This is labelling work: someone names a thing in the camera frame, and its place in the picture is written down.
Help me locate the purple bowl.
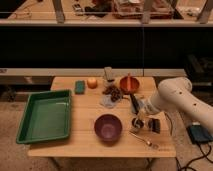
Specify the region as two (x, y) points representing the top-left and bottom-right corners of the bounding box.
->
(94, 114), (123, 142)

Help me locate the green plastic tray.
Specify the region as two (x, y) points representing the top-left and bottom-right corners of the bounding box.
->
(16, 90), (71, 144)

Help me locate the orange bowl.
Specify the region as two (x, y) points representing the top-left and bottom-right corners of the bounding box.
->
(120, 74), (140, 94)

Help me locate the black box on floor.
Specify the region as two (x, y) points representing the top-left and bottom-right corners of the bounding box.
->
(187, 125), (213, 144)

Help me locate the black handled brush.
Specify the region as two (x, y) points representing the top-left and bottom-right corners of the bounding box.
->
(129, 92), (162, 134)

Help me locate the metal spoon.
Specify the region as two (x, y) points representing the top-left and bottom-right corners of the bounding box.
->
(129, 132), (159, 149)

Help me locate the orange fruit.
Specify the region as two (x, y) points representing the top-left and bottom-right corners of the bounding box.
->
(87, 77), (98, 89)

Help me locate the blue grey cloth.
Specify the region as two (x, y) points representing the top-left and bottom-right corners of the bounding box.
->
(100, 95), (116, 109)

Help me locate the wooden table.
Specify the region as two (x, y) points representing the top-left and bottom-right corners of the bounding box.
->
(27, 76), (177, 171)

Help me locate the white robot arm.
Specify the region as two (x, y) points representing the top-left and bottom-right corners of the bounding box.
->
(138, 77), (213, 133)

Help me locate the brown grape bunch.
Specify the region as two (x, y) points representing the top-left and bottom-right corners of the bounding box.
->
(103, 85), (122, 102)

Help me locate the green sponge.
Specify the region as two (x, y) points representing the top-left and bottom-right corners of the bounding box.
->
(75, 80), (85, 94)

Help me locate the small metal cup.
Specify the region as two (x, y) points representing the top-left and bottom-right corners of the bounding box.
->
(131, 118), (144, 133)

